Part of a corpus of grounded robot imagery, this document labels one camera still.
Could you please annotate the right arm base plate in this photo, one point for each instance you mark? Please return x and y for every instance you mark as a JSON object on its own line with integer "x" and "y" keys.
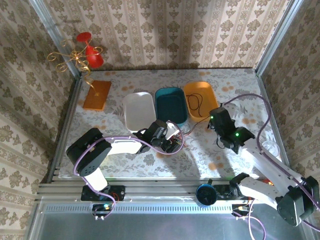
{"x": 223, "y": 193}

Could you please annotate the clear plastic cup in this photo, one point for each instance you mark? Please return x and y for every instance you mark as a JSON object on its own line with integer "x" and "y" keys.
{"x": 271, "y": 148}

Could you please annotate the red wine glass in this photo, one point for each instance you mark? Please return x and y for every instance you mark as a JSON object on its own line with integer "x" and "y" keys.
{"x": 93, "y": 58}

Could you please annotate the red snack packet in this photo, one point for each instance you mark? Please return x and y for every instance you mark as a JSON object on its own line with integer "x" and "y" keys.
{"x": 267, "y": 182}

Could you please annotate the blue round cup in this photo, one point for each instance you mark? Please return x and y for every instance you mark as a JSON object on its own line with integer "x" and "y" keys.
{"x": 206, "y": 195}

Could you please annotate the teal plastic tray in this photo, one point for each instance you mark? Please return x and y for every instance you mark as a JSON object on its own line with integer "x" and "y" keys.
{"x": 170, "y": 105}

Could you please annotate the aluminium frame post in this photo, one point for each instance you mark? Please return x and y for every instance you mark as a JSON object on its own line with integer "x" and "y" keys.
{"x": 48, "y": 22}
{"x": 278, "y": 35}

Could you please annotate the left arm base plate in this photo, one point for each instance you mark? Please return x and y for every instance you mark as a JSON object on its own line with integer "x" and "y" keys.
{"x": 117, "y": 192}

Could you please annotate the aluminium frame rail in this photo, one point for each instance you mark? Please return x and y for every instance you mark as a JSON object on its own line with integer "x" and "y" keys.
{"x": 162, "y": 188}

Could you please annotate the orange plastic tray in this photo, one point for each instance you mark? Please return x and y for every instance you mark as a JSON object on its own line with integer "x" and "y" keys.
{"x": 207, "y": 95}

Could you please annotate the orange rectangular board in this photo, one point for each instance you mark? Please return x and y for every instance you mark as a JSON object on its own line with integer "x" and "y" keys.
{"x": 97, "y": 95}

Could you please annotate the white plastic tray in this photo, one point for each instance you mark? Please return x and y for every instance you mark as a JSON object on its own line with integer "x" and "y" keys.
{"x": 138, "y": 110}

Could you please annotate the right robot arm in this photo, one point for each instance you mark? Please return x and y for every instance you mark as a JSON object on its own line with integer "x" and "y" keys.
{"x": 260, "y": 192}

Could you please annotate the aluminium table side rail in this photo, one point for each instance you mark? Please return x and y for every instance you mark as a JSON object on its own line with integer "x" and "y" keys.
{"x": 64, "y": 125}
{"x": 271, "y": 112}

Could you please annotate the grey metal panel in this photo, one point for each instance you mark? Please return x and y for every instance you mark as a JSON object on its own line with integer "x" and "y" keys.
{"x": 162, "y": 225}

